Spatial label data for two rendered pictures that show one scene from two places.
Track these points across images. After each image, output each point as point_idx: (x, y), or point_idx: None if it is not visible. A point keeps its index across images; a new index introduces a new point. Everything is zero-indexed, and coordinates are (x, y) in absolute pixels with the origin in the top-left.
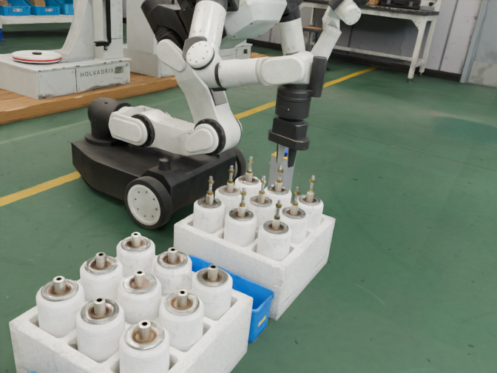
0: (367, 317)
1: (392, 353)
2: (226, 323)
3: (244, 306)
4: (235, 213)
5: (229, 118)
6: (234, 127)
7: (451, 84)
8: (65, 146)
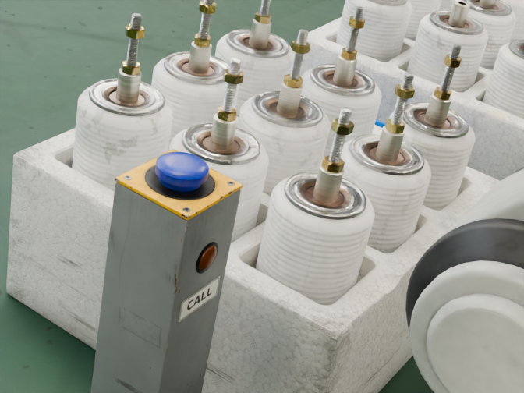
0: (4, 157)
1: (7, 107)
2: (340, 18)
3: (314, 30)
4: (358, 84)
5: (514, 189)
6: (462, 216)
7: None
8: None
